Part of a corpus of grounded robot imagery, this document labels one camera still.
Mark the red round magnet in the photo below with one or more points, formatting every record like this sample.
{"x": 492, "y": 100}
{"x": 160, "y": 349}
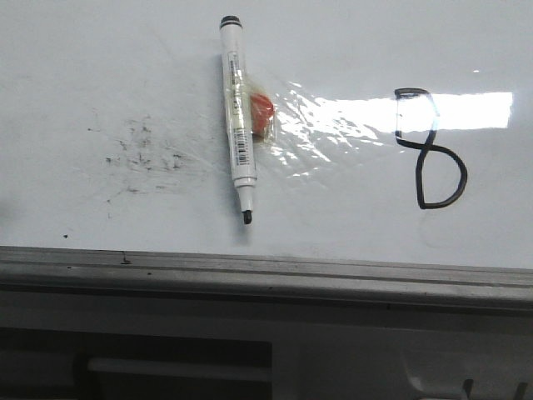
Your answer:
{"x": 262, "y": 114}

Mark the white black whiteboard marker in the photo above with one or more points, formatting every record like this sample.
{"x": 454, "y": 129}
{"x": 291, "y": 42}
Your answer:
{"x": 238, "y": 110}

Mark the white whiteboard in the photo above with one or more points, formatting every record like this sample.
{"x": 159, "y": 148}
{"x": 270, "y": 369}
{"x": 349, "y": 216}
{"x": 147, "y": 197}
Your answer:
{"x": 403, "y": 129}

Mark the grey aluminium whiteboard frame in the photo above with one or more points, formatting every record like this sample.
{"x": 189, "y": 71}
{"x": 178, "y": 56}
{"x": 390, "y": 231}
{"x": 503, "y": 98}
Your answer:
{"x": 268, "y": 277}

